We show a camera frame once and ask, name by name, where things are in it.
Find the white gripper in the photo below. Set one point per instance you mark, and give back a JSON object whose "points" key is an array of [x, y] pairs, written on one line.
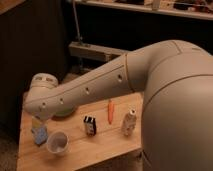
{"points": [[37, 123]]}

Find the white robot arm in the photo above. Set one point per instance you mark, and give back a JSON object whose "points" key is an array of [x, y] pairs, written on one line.
{"points": [[176, 78]]}

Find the green bowl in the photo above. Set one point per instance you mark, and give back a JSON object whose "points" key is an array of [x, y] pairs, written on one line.
{"points": [[64, 113]]}

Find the orange carrot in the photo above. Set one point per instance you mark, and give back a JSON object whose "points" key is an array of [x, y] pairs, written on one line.
{"points": [[110, 111]]}

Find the beige spice bottle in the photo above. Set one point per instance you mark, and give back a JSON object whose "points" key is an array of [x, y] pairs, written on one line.
{"points": [[129, 122]]}

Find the metal vertical pole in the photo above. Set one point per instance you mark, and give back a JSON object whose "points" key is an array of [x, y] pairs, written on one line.
{"points": [[79, 37]]}

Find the upper wooden shelf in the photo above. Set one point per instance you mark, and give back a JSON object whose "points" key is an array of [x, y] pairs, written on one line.
{"points": [[141, 8]]}

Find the metal rail beam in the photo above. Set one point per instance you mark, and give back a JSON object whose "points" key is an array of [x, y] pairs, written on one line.
{"points": [[94, 52]]}

